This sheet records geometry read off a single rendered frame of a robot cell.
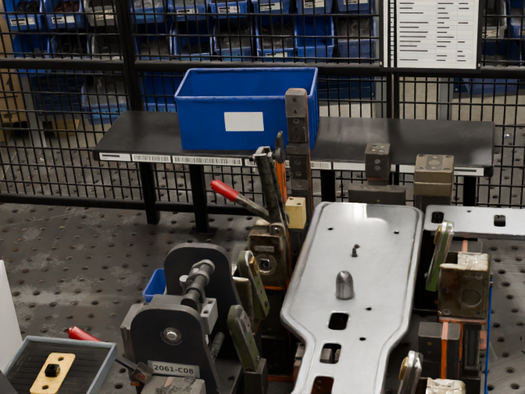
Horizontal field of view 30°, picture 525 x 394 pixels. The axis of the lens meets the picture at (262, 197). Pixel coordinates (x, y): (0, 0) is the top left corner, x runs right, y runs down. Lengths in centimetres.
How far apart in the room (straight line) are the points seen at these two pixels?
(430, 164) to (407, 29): 35
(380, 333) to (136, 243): 102
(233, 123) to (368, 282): 57
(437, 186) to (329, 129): 35
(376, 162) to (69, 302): 80
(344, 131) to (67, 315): 76
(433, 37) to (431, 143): 24
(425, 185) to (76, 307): 86
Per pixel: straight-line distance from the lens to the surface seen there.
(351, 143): 220
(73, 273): 246
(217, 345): 162
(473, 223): 196
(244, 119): 216
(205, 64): 235
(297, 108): 205
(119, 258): 248
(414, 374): 145
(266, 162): 177
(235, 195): 183
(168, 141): 227
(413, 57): 225
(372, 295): 175
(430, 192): 204
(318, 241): 190
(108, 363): 140
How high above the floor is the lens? 202
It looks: 30 degrees down
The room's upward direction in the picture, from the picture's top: 5 degrees counter-clockwise
